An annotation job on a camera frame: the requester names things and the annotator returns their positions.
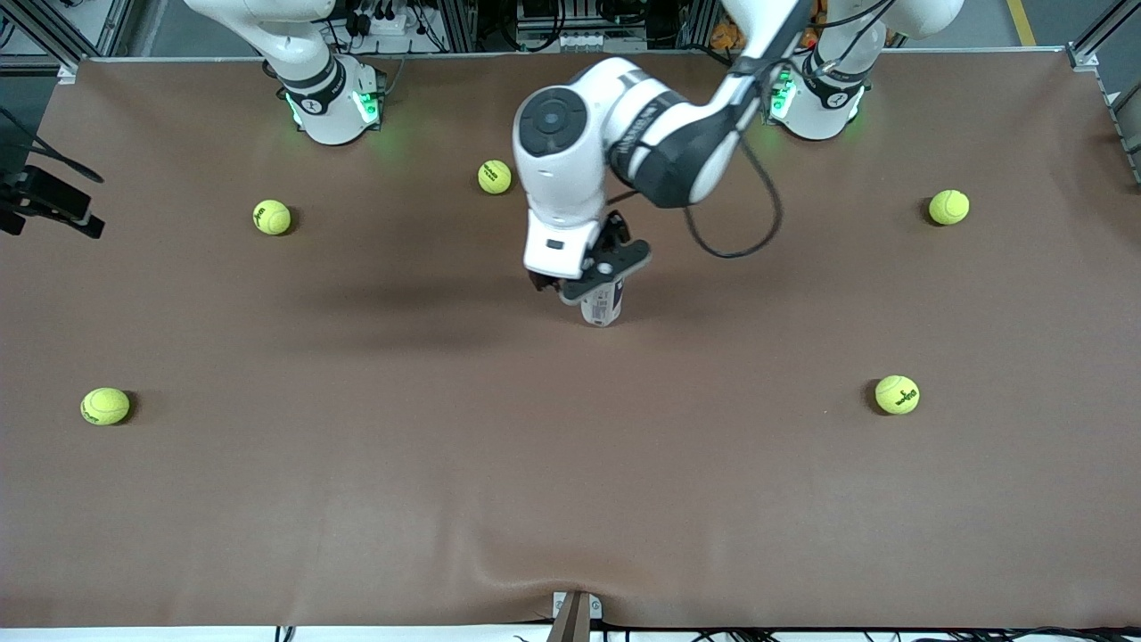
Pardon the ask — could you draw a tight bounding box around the brown table mat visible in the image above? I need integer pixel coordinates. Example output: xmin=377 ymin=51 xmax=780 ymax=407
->
xmin=0 ymin=49 xmax=1141 ymax=630

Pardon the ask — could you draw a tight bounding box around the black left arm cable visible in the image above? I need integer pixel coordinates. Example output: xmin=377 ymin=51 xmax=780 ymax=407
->
xmin=606 ymin=0 xmax=892 ymax=260

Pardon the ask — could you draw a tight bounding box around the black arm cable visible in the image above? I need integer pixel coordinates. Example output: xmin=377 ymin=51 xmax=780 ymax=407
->
xmin=0 ymin=107 xmax=105 ymax=184
xmin=606 ymin=0 xmax=892 ymax=260

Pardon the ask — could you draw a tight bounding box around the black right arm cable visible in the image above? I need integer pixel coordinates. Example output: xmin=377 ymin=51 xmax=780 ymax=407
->
xmin=0 ymin=107 xmax=105 ymax=184

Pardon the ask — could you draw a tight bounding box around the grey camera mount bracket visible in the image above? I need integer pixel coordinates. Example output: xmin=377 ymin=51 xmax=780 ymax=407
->
xmin=551 ymin=590 xmax=603 ymax=642

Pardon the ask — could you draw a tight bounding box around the orange bag pile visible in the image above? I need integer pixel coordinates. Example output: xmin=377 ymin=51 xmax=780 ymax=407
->
xmin=710 ymin=0 xmax=821 ymax=51

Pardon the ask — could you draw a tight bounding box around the white blue tennis ball can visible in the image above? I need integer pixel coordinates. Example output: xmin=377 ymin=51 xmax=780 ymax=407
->
xmin=579 ymin=278 xmax=624 ymax=328

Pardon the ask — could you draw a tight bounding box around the aluminium frame post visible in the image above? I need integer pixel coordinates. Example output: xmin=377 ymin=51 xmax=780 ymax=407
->
xmin=444 ymin=0 xmax=479 ymax=53

